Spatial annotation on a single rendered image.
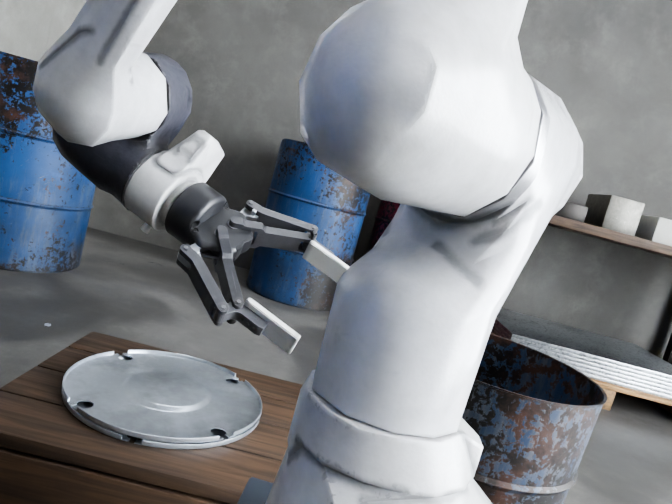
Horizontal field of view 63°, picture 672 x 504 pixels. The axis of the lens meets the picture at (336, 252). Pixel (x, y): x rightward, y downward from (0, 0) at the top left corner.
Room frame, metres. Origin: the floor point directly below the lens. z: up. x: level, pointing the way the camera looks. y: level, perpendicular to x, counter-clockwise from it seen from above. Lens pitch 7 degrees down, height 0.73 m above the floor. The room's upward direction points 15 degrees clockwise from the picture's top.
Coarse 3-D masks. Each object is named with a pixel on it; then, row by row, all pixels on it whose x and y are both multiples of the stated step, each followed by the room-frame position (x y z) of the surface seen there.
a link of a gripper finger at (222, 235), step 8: (216, 232) 0.62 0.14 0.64; (224, 232) 0.62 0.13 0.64; (224, 240) 0.62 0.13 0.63; (224, 248) 0.61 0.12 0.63; (224, 256) 0.60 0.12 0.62; (232, 256) 0.61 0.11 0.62; (216, 264) 0.62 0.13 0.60; (224, 264) 0.60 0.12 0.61; (232, 264) 0.60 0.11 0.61; (216, 272) 0.62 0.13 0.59; (224, 272) 0.59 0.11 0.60; (232, 272) 0.59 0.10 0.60; (224, 280) 0.59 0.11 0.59; (232, 280) 0.58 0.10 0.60; (224, 288) 0.59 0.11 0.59; (232, 288) 0.57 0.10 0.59; (224, 296) 0.59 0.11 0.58; (232, 296) 0.57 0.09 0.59; (240, 296) 0.57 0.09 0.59; (232, 304) 0.56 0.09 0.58; (240, 304) 0.56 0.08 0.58; (232, 320) 0.57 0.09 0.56
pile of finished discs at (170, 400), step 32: (128, 352) 0.88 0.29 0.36; (160, 352) 0.91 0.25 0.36; (64, 384) 0.72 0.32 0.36; (96, 384) 0.75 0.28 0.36; (128, 384) 0.76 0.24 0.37; (160, 384) 0.79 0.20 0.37; (192, 384) 0.82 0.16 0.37; (224, 384) 0.86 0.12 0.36; (96, 416) 0.66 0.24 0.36; (128, 416) 0.68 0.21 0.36; (160, 416) 0.70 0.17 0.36; (192, 416) 0.73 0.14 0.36; (224, 416) 0.75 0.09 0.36; (256, 416) 0.78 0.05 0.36; (192, 448) 0.66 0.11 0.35
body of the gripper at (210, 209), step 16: (192, 192) 0.63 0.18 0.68; (208, 192) 0.64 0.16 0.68; (176, 208) 0.62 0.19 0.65; (192, 208) 0.62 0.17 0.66; (208, 208) 0.63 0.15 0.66; (224, 208) 0.67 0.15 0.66; (176, 224) 0.62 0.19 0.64; (192, 224) 0.62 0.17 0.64; (208, 224) 0.63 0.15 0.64; (224, 224) 0.65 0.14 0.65; (192, 240) 0.62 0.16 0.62; (208, 240) 0.62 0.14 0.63; (240, 240) 0.64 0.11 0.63; (208, 256) 0.62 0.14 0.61
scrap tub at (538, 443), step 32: (512, 352) 1.23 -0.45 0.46; (480, 384) 0.86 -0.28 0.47; (512, 384) 1.22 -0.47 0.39; (544, 384) 1.17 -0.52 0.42; (576, 384) 1.10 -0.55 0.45; (480, 416) 0.86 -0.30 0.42; (512, 416) 0.85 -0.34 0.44; (544, 416) 0.85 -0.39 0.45; (576, 416) 0.87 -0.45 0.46; (512, 448) 0.85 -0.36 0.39; (544, 448) 0.86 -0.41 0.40; (576, 448) 0.90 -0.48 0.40; (480, 480) 0.85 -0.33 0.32; (512, 480) 0.85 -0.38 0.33; (544, 480) 0.87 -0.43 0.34; (576, 480) 0.95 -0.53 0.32
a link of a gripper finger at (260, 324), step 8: (216, 312) 0.55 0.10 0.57; (232, 312) 0.56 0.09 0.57; (240, 312) 0.56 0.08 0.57; (248, 312) 0.56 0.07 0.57; (216, 320) 0.55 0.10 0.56; (224, 320) 0.56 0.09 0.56; (240, 320) 0.56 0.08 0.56; (248, 320) 0.56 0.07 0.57; (256, 320) 0.56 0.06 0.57; (264, 320) 0.56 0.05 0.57; (248, 328) 0.56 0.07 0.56; (256, 328) 0.56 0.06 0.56; (264, 328) 0.56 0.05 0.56
